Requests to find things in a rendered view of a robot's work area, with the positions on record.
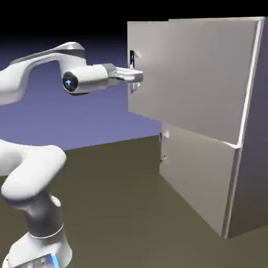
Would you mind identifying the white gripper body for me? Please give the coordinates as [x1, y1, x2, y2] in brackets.
[108, 66, 144, 84]

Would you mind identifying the small grey cabinet door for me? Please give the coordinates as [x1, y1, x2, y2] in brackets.
[159, 122, 241, 239]

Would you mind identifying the large grey cabinet door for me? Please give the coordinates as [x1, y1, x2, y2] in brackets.
[127, 17, 265, 149]

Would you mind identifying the curved metal door handle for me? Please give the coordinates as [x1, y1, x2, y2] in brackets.
[129, 50, 141, 94]

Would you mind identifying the small metal door handle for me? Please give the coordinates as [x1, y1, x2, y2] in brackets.
[159, 130, 170, 162]

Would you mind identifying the grey painted cabinet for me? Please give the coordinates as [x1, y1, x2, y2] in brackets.
[127, 16, 268, 240]

